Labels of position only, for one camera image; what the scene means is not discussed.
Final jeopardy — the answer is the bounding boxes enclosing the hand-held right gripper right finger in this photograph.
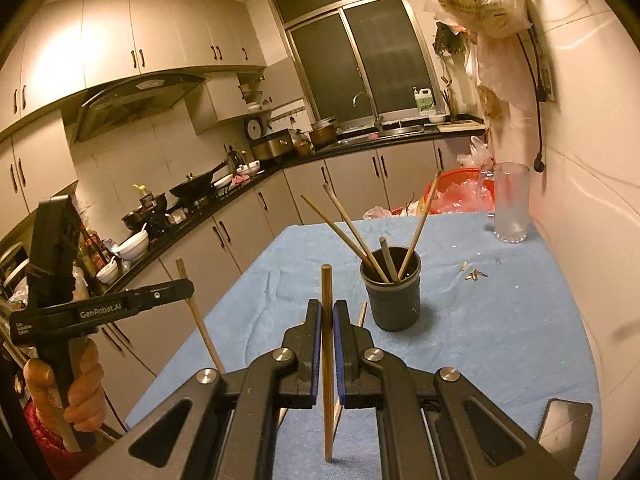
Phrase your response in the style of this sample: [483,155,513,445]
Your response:
[332,299,571,480]

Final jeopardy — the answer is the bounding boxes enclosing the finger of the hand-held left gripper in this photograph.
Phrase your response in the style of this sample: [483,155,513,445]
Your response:
[125,280,195,313]

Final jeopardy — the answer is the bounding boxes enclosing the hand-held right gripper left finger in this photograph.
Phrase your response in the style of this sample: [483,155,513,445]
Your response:
[117,299,323,480]

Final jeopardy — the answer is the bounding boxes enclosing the long wooden chopstick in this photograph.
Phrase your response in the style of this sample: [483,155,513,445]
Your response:
[320,264,335,462]
[175,258,226,376]

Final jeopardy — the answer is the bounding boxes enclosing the black utensil holder cup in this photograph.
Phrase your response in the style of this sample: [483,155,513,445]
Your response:
[360,246,422,332]

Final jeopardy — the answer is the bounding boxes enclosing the person's left hand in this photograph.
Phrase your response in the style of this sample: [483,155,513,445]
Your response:
[22,340,106,433]

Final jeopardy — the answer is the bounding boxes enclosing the brown sauce bottle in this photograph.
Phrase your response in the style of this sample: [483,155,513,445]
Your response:
[82,227,108,281]

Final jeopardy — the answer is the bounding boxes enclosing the large white bowl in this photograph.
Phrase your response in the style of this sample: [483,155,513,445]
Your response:
[116,222,151,261]

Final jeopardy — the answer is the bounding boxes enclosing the small white bowl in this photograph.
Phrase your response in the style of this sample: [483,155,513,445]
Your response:
[95,257,121,285]

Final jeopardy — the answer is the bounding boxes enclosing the black stove pot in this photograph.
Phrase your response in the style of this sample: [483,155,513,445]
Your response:
[121,192,168,233]

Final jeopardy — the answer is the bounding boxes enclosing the yellow cap oil bottle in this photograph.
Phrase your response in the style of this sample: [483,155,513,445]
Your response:
[132,184,156,211]

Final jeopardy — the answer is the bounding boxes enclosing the black wok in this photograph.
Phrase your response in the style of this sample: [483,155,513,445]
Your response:
[169,161,227,198]

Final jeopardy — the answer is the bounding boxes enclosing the blue table cloth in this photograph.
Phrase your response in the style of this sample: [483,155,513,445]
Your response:
[124,211,601,480]

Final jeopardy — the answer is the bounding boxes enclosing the range hood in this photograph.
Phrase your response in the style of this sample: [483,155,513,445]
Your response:
[75,74,207,143]

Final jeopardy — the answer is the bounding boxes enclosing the clear plastic bag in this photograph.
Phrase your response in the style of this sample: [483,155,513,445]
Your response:
[362,180,483,218]

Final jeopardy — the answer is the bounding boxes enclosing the red plastic basket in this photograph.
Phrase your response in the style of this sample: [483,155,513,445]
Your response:
[390,169,496,216]

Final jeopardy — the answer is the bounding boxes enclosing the black kitchen countertop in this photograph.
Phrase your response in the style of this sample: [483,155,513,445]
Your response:
[100,127,488,301]

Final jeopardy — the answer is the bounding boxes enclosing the metal cooking pot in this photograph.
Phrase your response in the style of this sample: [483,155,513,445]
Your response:
[310,117,338,148]

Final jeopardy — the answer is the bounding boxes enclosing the clear plastic pitcher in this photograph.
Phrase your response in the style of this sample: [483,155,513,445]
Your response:
[482,162,531,244]

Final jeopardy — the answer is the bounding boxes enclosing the metal faucet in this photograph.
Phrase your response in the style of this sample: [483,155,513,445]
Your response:
[352,91,385,133]

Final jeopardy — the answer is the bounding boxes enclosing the black phone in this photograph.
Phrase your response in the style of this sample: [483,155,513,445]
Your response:
[537,397,593,456]

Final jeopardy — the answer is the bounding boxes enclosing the kitchen window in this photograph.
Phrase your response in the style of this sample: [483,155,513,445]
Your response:
[270,0,441,126]

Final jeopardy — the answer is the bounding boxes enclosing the white hanging plastic bag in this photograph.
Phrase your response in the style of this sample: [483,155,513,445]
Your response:
[465,30,538,133]

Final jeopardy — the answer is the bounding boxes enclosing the dark hanging object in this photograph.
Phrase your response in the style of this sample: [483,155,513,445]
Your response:
[432,22,468,56]

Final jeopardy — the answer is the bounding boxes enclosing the white wall cabinets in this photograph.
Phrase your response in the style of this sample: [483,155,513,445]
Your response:
[0,0,268,196]

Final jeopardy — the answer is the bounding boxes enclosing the black cable with plug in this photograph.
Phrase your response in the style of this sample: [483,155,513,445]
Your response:
[515,30,547,173]

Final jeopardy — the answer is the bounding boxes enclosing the wall socket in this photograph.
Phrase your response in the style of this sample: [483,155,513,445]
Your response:
[537,60,556,103]

